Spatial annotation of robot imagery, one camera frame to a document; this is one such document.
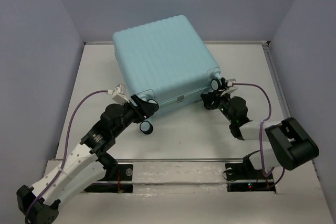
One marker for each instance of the light blue hard-shell suitcase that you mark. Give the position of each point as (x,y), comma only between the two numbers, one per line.
(166,61)

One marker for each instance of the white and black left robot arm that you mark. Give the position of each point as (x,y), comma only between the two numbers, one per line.
(87,163)

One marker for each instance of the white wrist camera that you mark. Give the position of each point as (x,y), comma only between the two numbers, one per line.
(227,86)
(119,94)

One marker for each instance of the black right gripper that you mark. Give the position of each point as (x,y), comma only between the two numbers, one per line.
(215,96)

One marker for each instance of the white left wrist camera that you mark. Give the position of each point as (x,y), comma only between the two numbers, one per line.
(119,94)

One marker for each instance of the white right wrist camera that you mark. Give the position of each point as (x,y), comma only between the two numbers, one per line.
(227,86)

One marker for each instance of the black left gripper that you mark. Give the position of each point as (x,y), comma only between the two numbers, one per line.
(144,109)

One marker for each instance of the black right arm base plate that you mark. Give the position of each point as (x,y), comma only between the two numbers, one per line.
(240,178)

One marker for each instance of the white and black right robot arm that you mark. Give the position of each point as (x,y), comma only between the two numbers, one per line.
(283,144)

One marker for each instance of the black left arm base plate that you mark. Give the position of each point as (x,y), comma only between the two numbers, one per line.
(117,181)

